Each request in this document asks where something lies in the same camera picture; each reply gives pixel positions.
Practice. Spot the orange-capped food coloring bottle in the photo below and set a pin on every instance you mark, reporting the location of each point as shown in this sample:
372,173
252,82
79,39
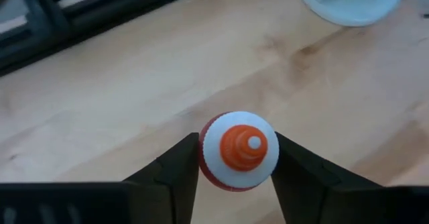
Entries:
243,147

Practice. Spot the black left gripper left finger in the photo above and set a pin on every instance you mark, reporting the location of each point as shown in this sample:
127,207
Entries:
174,183

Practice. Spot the white cylindrical lamp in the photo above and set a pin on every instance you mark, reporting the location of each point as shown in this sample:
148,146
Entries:
352,6

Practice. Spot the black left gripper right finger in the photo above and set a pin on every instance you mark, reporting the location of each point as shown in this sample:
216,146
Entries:
301,190

